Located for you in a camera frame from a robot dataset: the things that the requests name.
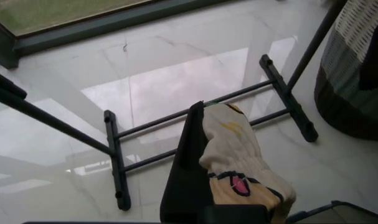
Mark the cream printed garment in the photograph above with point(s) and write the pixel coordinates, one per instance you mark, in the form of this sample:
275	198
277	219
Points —
235	149

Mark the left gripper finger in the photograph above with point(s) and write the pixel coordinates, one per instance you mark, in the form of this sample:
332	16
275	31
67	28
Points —
185	174

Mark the black clothes rack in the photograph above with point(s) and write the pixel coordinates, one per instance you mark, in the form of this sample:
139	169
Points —
117	155

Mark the white laundry basket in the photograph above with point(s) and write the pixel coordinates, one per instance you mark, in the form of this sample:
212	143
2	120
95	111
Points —
338	93

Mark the window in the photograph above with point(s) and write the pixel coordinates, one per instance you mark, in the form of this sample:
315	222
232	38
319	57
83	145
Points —
83	18

